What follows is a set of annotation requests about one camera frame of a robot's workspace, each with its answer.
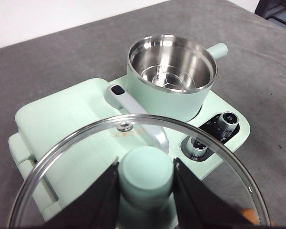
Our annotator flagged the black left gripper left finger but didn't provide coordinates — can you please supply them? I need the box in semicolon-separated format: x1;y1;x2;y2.
44;157;122;229

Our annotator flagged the glass lid with green knob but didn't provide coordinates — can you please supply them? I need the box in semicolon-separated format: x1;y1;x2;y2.
7;114;272;229

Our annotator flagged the green hinged griddle cover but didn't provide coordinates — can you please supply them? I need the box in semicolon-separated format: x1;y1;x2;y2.
14;78;158;215

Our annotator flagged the silver control knob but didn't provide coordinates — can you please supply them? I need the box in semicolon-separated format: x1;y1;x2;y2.
218;111;239;133
185;137;209;162

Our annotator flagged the orange-brown potato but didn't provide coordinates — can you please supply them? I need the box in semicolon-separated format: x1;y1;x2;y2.
239;208;276;226

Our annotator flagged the green steamer pot with handle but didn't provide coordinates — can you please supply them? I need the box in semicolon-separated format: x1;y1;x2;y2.
126;34;229;124

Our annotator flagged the green breakfast machine base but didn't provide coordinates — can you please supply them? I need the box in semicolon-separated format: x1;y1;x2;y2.
7;77;251;229

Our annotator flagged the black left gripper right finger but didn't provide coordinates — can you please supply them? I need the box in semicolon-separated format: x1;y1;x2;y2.
173;157;262;229

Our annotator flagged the dark grey door frame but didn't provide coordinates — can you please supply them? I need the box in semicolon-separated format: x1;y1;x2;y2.
254;0;286;31

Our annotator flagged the silver grey cover handle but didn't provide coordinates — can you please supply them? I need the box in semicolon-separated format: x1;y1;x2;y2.
105;83;170;153

